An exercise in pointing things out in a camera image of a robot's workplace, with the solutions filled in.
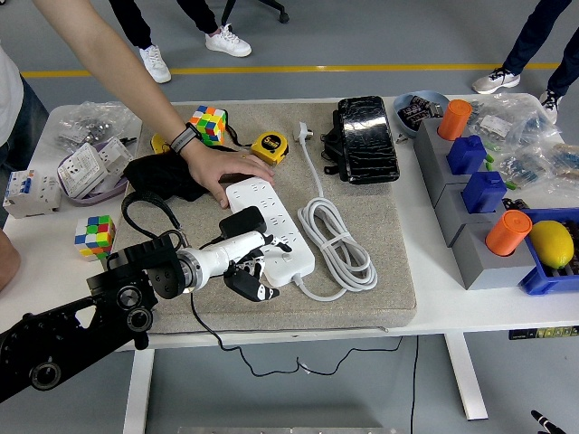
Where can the plain yellow tape measure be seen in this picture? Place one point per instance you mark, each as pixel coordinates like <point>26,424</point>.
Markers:
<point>158,144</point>

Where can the white table leg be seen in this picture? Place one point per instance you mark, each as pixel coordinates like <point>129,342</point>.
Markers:
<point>466,380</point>
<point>138,393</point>

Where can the orange cylinder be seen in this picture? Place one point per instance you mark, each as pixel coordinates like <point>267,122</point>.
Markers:
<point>453,119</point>
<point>507,233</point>

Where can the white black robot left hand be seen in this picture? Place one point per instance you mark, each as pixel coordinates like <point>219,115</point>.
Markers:
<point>230,253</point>

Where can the white circuit breaker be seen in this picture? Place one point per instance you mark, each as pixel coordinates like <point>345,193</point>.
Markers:
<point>29,194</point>

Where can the person's left forearm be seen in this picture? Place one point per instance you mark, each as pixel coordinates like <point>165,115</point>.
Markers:
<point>113,63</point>

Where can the small colourful puzzle cube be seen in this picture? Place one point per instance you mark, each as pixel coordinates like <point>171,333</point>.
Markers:
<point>95,237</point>

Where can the glossy black case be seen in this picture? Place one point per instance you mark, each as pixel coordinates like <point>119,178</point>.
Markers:
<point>368,140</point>

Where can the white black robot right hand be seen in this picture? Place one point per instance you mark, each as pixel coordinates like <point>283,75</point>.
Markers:
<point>546,425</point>

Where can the small black metal part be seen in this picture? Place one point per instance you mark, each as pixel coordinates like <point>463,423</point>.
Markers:
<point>129,139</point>

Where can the small green connector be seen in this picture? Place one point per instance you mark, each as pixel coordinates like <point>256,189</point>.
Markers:
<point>489,158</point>
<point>511,185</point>

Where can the small black brown part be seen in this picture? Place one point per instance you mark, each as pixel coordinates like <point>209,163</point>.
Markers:
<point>515,204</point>

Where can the grey holder block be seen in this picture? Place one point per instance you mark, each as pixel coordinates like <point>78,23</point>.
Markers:
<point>448,212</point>
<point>427,153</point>
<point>479,267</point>

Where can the clear bag of metal parts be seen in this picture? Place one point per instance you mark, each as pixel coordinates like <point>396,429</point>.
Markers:
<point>90,122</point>

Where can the black grey wristband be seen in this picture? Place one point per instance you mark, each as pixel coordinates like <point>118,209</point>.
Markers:
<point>185,138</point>

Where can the black table control panel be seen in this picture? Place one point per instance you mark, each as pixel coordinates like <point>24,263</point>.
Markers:
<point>543,333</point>

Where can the purple tray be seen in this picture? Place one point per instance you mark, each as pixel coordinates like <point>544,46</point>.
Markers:
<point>101,195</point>

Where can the light blue bowl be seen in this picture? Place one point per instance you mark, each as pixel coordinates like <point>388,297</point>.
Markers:
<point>404,124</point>

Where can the black office chair base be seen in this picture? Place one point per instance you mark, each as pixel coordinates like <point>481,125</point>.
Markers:
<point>283,17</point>

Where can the person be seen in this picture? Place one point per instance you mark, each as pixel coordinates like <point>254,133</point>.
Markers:
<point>534,31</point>
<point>131,22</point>
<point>11,99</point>

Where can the black cloth pouch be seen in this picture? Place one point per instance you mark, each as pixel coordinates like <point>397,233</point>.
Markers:
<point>154,174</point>

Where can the black capacitors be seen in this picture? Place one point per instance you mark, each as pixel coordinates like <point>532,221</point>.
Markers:
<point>414,112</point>

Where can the blue plastic block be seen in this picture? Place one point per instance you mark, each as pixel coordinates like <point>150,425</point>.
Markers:
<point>483,193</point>
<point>466,156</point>

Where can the blue plastic bin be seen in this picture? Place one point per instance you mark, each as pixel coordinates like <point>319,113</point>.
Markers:
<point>543,282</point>

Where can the grey-brown mat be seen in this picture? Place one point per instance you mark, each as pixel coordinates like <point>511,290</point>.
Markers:
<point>271,312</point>

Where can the large white socket module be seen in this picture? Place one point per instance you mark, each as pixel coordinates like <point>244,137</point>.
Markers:
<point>81,169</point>

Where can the small metal clip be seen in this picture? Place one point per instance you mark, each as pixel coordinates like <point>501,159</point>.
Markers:
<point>401,138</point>

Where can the person's left hand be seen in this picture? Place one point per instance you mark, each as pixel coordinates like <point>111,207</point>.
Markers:
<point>217,165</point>

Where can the yellow lemon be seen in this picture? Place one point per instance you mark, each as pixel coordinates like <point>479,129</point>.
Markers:
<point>551,244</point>

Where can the large colourful puzzle cube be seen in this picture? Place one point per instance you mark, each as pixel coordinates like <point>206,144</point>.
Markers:
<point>210,124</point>

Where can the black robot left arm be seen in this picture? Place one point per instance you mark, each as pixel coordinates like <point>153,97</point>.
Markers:
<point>126,271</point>

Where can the black bracket device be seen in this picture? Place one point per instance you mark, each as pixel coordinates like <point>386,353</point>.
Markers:
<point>332,142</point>

